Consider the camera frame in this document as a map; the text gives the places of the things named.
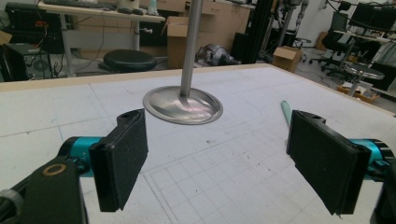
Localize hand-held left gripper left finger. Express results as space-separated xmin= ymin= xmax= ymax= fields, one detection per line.
xmin=88 ymin=107 xmax=149 ymax=213

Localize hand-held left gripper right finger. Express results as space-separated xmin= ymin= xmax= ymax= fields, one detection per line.
xmin=286 ymin=109 xmax=373 ymax=217

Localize teal pen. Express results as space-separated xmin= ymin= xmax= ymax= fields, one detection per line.
xmin=280 ymin=100 xmax=293 ymax=128

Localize round metal stool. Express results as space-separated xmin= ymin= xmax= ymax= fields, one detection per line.
xmin=343 ymin=63 xmax=386 ymax=97

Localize metal stand with round base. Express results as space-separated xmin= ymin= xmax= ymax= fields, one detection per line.
xmin=142 ymin=0 xmax=224 ymax=126

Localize black round stool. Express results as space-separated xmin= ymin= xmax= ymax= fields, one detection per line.
xmin=98 ymin=49 xmax=158 ymax=74

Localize small cardboard box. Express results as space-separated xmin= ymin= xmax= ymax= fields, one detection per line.
xmin=272 ymin=45 xmax=304 ymax=74

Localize black office chair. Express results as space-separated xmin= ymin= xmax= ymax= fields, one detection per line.
xmin=308 ymin=11 xmax=359 ymax=73

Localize open cardboard box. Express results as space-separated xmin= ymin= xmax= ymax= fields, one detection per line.
xmin=162 ymin=16 xmax=190 ymax=70

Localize black computer case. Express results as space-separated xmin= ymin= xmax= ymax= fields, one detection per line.
xmin=0 ymin=42 xmax=54 ymax=82

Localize black metal column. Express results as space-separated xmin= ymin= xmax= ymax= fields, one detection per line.
xmin=242 ymin=0 xmax=275 ymax=64

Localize grey helmet-shaped device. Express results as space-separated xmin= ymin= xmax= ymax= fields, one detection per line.
xmin=195 ymin=43 xmax=237 ymax=66

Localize light wooden desk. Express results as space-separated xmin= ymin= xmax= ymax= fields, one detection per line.
xmin=37 ymin=0 xmax=166 ymax=77

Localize black monitor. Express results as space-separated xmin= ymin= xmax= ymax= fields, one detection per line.
xmin=347 ymin=2 xmax=396 ymax=32

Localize wooden cabinet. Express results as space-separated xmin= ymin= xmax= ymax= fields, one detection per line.
xmin=139 ymin=0 xmax=252 ymax=58

